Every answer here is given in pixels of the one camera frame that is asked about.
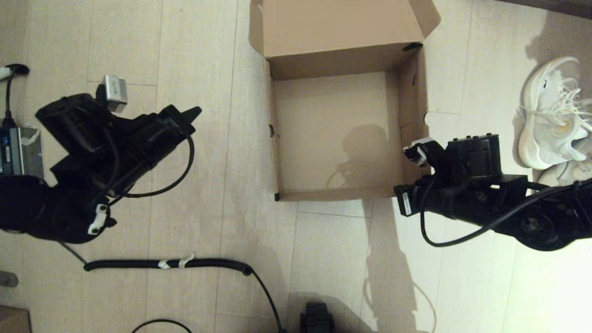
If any brown cardboard shoe box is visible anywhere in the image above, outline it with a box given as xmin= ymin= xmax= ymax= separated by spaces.
xmin=249 ymin=0 xmax=441 ymax=202

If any white mesh sneaker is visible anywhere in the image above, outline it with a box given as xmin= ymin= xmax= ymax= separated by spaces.
xmin=536 ymin=160 xmax=592 ymax=188

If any white sneaker yellow insole logo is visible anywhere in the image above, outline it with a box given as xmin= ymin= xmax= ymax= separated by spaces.
xmin=512 ymin=56 xmax=592 ymax=171

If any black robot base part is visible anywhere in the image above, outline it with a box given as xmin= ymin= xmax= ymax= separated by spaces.
xmin=300 ymin=302 xmax=335 ymax=333

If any grey power adapter box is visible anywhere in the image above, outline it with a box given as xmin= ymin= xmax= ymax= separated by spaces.
xmin=0 ymin=125 xmax=45 ymax=179

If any small brown cardboard carton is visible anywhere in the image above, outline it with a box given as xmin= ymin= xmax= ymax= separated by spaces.
xmin=0 ymin=306 xmax=32 ymax=333

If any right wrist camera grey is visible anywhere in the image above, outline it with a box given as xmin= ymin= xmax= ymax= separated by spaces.
xmin=403 ymin=137 xmax=438 ymax=168

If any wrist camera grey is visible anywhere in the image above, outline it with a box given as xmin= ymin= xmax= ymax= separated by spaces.
xmin=403 ymin=137 xmax=438 ymax=168
xmin=96 ymin=74 xmax=128 ymax=113

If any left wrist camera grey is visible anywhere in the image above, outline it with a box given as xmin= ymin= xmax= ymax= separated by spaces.
xmin=96 ymin=74 xmax=128 ymax=113

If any white cable clip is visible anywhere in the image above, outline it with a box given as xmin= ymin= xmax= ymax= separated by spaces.
xmin=88 ymin=203 xmax=109 ymax=235

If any black cable with spiral wrap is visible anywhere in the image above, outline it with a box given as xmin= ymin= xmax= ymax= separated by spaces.
xmin=60 ymin=240 xmax=287 ymax=333

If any black plug cable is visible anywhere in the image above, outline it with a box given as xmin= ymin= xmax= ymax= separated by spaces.
xmin=2 ymin=64 xmax=30 ymax=129

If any black cable loop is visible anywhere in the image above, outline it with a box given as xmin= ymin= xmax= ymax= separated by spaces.
xmin=132 ymin=319 xmax=193 ymax=333

